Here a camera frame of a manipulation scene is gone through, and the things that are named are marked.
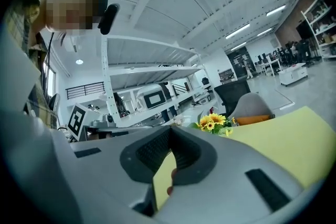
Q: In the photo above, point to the orange seat cushion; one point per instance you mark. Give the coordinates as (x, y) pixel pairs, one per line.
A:
(253, 120)

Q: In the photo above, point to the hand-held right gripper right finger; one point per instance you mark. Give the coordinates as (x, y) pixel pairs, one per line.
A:
(236, 178)

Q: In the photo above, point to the round ceiling lamp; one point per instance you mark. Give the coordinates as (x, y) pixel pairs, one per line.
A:
(79, 62)

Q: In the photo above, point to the ceiling strip light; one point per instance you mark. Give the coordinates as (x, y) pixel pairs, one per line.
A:
(276, 10)
(237, 31)
(239, 46)
(265, 32)

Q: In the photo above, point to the person's head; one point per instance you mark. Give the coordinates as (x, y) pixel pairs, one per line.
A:
(69, 8)

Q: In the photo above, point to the grey shell chair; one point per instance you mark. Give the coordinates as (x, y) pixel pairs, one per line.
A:
(252, 105)

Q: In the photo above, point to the black railing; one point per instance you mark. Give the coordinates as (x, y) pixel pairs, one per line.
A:
(85, 90)

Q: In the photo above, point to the black head-worn camera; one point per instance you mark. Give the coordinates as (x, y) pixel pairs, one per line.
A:
(109, 19)

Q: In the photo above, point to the white low cabinet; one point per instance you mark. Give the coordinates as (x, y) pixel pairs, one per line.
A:
(292, 74)

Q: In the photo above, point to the white device with dark screen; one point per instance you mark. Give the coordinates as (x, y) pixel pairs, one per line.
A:
(152, 98)

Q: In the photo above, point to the white office desk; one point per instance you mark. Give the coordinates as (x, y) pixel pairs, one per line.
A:
(269, 65)

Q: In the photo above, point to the white metal shelving unit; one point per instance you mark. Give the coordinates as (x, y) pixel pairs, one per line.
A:
(147, 70)

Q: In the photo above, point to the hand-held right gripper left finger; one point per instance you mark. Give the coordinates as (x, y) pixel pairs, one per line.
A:
(105, 178)

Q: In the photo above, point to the dark wall screen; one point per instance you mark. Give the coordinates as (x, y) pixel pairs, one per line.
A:
(305, 30)

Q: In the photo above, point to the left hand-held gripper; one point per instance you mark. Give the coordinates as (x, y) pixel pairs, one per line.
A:
(76, 120)

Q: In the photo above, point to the white storage rack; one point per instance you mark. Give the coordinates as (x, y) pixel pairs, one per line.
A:
(323, 31)

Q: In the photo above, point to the black mesh office chair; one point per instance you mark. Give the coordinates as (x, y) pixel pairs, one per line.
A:
(231, 91)

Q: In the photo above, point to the white pot of sunflowers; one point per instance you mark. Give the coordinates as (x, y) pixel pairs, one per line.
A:
(212, 122)

